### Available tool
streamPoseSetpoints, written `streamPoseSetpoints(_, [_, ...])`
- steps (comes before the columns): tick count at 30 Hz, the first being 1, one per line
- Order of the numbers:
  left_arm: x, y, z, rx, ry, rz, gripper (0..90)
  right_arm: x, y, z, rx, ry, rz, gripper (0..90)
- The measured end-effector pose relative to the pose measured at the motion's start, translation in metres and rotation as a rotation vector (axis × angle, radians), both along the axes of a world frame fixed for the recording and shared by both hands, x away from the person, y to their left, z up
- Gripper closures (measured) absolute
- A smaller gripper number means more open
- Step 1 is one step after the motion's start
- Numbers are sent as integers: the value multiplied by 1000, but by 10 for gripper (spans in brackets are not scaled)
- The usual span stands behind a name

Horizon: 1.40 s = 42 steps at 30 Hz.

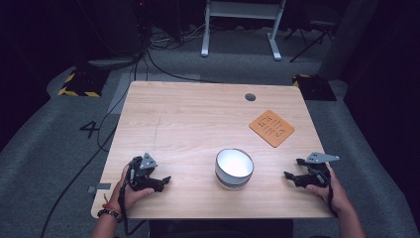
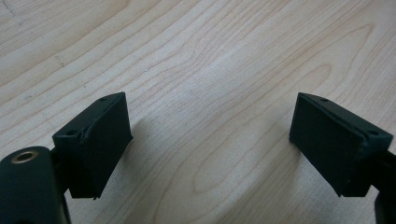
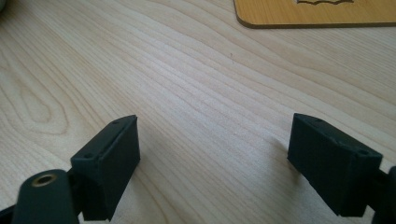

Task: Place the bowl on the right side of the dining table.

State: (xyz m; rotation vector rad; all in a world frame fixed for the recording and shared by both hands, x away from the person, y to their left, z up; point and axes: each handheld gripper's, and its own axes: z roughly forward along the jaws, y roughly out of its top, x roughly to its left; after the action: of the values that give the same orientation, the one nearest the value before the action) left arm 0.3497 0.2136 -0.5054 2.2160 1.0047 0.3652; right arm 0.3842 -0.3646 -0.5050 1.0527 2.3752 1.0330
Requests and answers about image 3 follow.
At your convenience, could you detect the orange wooden puzzle board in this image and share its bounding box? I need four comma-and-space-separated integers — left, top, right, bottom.
233, 0, 396, 30

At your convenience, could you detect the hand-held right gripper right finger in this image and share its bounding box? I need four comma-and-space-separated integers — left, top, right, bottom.
287, 112, 384, 217

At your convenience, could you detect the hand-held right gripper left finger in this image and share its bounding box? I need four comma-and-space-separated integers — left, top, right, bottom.
70, 114, 141, 222

